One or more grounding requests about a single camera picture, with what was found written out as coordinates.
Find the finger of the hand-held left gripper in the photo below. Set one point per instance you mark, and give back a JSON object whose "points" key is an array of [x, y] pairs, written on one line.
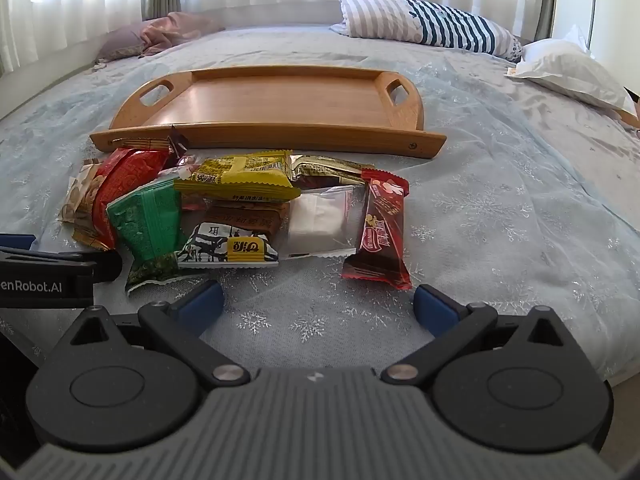
{"points": [[17, 241]]}

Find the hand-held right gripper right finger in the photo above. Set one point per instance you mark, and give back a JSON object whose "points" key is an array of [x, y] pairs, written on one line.
{"points": [[435, 310]]}

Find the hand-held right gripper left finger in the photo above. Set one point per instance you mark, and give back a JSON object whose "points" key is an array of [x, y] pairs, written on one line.
{"points": [[202, 302]]}

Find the black white packet yellow label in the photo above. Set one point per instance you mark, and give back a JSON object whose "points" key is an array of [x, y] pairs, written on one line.
{"points": [[215, 247]]}

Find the beige snack packet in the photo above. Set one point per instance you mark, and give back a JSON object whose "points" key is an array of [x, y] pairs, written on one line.
{"points": [[80, 190]]}

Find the green snack packet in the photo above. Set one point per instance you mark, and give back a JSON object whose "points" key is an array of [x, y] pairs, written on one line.
{"points": [[145, 225]]}

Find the brown peanut snack packet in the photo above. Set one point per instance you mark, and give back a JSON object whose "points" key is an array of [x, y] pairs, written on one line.
{"points": [[250, 215]]}

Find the dark red chocolate bar packet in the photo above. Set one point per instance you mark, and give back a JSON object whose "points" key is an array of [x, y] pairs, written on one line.
{"points": [[382, 220]]}

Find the yellow snack packet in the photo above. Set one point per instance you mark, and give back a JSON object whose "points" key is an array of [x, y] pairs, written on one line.
{"points": [[240, 175]]}

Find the white red snack packet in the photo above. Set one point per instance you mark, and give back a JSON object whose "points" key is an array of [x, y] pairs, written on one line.
{"points": [[182, 165]]}

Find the clear packet with white snack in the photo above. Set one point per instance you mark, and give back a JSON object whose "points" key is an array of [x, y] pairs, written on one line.
{"points": [[315, 220]]}

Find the maroon snack wrapper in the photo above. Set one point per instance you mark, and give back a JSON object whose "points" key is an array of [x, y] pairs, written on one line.
{"points": [[176, 141]]}

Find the gold brown snack packet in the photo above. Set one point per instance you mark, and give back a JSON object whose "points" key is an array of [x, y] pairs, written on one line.
{"points": [[325, 172]]}

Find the wooden tray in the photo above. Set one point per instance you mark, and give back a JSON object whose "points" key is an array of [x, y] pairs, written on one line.
{"points": [[280, 100]]}

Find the small pale crumpled object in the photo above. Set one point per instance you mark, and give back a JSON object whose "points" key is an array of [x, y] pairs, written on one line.
{"points": [[101, 64]]}

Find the purple pillow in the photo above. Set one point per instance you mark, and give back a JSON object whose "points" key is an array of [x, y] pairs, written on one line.
{"points": [[117, 42]]}

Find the grey bed sheet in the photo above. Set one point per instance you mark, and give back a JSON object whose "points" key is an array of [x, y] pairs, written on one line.
{"points": [[590, 130]]}

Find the pink cloth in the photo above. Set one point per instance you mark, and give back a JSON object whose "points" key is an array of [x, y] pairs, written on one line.
{"points": [[175, 27]]}

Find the white pillow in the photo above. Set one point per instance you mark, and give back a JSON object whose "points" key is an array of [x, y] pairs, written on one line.
{"points": [[565, 65]]}

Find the blue grey striped pillow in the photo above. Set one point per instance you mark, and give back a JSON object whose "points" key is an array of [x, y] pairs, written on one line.
{"points": [[425, 22]]}

